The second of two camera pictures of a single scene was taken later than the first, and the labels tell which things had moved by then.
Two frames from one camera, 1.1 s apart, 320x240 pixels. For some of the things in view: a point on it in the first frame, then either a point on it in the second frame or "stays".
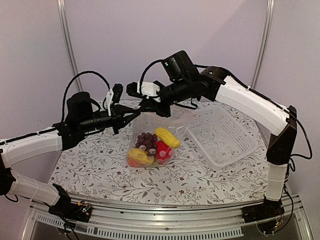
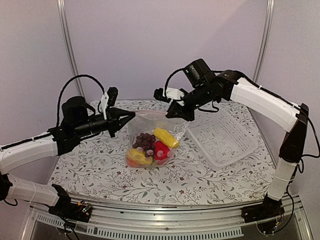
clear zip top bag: x=155 y=139 stays
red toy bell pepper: x=164 y=152 stays
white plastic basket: x=220 y=135 stays
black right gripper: x=165 y=111 -> x=175 y=108
